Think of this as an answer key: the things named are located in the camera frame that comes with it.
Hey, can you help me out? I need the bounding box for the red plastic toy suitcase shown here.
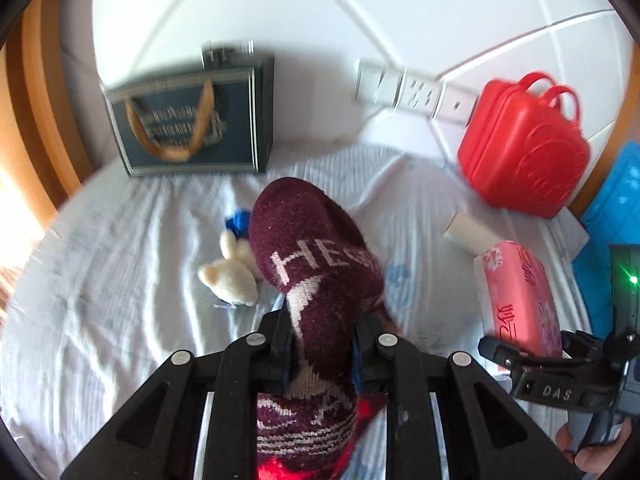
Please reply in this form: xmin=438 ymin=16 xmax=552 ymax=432
xmin=458 ymin=72 xmax=590 ymax=219

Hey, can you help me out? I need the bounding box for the striped light blue bedsheet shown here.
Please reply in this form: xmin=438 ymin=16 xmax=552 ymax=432
xmin=1 ymin=143 xmax=590 ymax=479

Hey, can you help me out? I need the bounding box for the maroon knit hat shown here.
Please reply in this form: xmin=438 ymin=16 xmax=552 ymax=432
xmin=250 ymin=178 xmax=386 ymax=479

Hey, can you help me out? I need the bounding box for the small cream plush bunny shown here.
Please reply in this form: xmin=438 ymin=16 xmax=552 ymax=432
xmin=198 ymin=209 xmax=262 ymax=307

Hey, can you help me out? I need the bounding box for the blue fabric storage bin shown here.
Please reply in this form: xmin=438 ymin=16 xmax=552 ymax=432
xmin=573 ymin=141 xmax=639 ymax=338

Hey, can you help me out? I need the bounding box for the pink tissue pack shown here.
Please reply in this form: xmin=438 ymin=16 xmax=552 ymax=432
xmin=473 ymin=240 xmax=562 ymax=358

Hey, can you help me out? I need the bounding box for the dark green gift bag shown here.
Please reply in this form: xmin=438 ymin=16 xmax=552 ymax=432
xmin=103 ymin=41 xmax=274 ymax=177

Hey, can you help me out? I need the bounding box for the person right hand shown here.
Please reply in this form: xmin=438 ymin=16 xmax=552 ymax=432
xmin=555 ymin=419 xmax=632 ymax=479

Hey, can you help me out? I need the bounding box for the white wall socket panel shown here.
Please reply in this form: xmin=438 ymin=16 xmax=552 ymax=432
xmin=355 ymin=61 xmax=480 ymax=127

